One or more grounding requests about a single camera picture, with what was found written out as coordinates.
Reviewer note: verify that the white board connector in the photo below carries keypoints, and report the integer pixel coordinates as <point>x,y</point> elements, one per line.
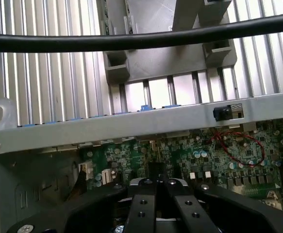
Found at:
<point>106,176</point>
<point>84,170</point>

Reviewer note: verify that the grey metal PC case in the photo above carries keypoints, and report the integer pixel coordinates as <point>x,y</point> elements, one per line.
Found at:
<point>107,128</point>

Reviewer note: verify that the green motherboard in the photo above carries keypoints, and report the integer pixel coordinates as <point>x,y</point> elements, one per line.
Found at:
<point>180,155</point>

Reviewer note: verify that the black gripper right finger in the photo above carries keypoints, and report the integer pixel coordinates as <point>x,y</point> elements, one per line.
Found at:
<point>192,211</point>

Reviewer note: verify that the black intrusion switch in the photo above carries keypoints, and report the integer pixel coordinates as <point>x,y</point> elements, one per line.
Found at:
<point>221,113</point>

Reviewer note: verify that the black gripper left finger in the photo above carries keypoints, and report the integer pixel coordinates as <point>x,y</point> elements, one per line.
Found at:
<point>141,208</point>

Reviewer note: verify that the translucent plastic bracket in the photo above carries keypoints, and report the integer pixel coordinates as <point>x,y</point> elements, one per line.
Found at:
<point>9,114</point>

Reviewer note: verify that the grey parts rack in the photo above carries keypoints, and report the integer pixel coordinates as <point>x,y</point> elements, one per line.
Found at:
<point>165,63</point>

